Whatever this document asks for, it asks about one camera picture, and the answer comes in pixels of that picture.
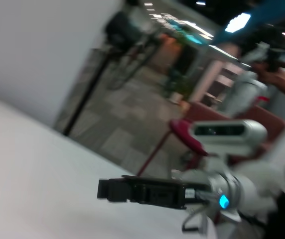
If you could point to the red round stool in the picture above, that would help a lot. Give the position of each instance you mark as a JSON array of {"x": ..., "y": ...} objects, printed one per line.
[{"x": 182, "y": 135}]

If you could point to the black grey handheld device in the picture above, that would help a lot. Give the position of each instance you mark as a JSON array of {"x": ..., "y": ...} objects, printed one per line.
[{"x": 269, "y": 56}]

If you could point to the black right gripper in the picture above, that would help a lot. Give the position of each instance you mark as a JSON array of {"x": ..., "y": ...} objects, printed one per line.
[{"x": 162, "y": 193}]

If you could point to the person's hand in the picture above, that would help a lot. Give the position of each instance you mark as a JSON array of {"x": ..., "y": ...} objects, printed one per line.
[{"x": 267, "y": 73}]

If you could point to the white silver background robot arm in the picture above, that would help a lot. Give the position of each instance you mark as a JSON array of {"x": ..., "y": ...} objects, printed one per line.
[{"x": 244, "y": 94}]

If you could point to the black partition edge strip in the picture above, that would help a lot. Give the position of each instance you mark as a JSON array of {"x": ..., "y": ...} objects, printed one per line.
[{"x": 82, "y": 99}]

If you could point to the green potted plant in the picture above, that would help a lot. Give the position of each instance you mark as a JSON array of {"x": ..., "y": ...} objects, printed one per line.
[{"x": 180, "y": 87}]

